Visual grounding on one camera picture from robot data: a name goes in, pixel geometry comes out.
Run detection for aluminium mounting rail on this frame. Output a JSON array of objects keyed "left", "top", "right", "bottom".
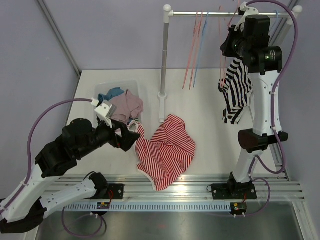
[{"left": 33, "top": 139, "right": 307, "bottom": 203}]

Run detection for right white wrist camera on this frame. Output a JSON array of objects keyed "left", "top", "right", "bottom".
[{"left": 234, "top": 2, "right": 260, "bottom": 32}]

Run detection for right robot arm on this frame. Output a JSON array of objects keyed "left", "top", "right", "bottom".
[{"left": 211, "top": 14, "right": 288, "bottom": 200}]

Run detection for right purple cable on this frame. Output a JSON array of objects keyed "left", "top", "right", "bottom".
[{"left": 246, "top": 0, "right": 300, "bottom": 218}]

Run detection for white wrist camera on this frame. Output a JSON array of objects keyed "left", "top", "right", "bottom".
[
  {"left": 234, "top": 2, "right": 260, "bottom": 32},
  {"left": 91, "top": 98, "right": 117, "bottom": 129}
]

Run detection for green striped tank top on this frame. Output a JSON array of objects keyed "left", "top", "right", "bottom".
[{"left": 127, "top": 119, "right": 138, "bottom": 126}]

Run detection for mauve tank top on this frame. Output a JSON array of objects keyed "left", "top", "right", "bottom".
[{"left": 110, "top": 89, "right": 144, "bottom": 123}]

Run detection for white slotted cable duct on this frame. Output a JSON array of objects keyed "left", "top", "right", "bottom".
[{"left": 65, "top": 201, "right": 231, "bottom": 213}]

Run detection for teal tank top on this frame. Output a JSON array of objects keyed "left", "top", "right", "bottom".
[{"left": 97, "top": 87, "right": 125, "bottom": 102}]

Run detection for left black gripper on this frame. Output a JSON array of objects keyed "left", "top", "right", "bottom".
[{"left": 77, "top": 116, "right": 141, "bottom": 159}]

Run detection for blue hanger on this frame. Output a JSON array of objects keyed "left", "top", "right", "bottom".
[
  {"left": 193, "top": 13, "right": 209, "bottom": 88},
  {"left": 271, "top": 9, "right": 279, "bottom": 29}
]

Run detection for pink hanger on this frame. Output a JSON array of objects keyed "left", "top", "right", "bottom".
[
  {"left": 218, "top": 0, "right": 240, "bottom": 83},
  {"left": 189, "top": 12, "right": 203, "bottom": 90},
  {"left": 182, "top": 13, "right": 198, "bottom": 89}
]

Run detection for red striped tank top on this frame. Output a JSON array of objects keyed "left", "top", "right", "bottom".
[{"left": 128, "top": 114, "right": 196, "bottom": 192}]

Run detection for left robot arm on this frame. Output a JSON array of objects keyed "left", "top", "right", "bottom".
[{"left": 0, "top": 118, "right": 140, "bottom": 234}]

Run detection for black white striped garment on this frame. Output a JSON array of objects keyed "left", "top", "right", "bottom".
[{"left": 218, "top": 58, "right": 253, "bottom": 125}]

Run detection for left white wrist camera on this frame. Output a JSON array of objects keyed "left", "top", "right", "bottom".
[{"left": 91, "top": 98, "right": 117, "bottom": 129}]

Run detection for translucent plastic basket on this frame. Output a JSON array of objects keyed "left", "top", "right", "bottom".
[{"left": 93, "top": 79, "right": 143, "bottom": 122}]

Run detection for white clothes rack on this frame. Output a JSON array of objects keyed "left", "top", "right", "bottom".
[{"left": 158, "top": 0, "right": 303, "bottom": 123}]

